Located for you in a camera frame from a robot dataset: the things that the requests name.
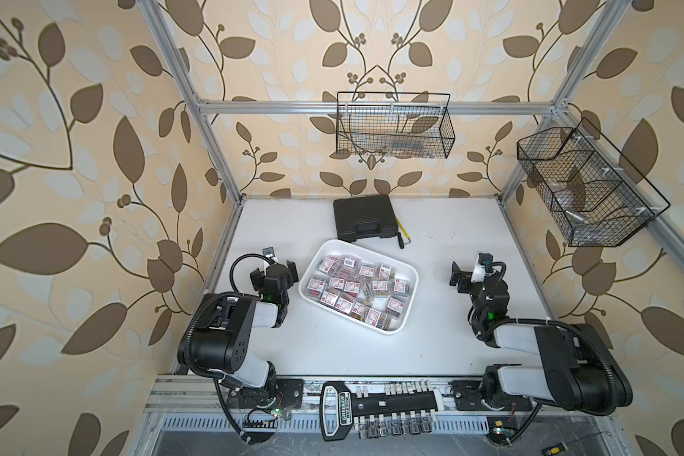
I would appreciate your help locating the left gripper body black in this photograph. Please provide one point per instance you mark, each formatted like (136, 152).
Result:
(288, 277)

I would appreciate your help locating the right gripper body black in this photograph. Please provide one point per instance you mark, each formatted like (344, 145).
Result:
(466, 287)

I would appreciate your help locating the white plastic storage tray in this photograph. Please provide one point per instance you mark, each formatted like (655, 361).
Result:
(361, 286)

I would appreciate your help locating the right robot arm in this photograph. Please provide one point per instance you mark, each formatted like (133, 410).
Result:
(576, 372)

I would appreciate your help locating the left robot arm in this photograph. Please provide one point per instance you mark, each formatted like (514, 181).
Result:
(216, 342)

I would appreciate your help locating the black socket set holder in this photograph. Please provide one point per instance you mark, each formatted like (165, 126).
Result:
(402, 408)

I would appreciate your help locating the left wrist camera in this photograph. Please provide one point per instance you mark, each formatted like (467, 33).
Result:
(269, 252)

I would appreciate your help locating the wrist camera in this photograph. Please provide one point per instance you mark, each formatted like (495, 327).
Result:
(482, 267)
(269, 252)

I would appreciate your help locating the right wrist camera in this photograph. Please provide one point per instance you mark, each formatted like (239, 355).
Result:
(482, 267)

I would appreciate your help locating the yellow handled tool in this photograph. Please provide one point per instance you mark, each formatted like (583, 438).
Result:
(402, 236)

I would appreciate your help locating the black wire basket right wall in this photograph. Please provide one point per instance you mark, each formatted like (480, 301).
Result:
(596, 194)

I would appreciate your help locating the black wire basket wall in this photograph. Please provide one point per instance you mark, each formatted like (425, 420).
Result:
(394, 124)
(596, 194)

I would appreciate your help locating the yellow handled screwdriver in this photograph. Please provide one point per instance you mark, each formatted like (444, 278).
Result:
(562, 447)

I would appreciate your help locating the black wire basket back wall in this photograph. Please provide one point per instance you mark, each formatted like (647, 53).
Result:
(394, 124)

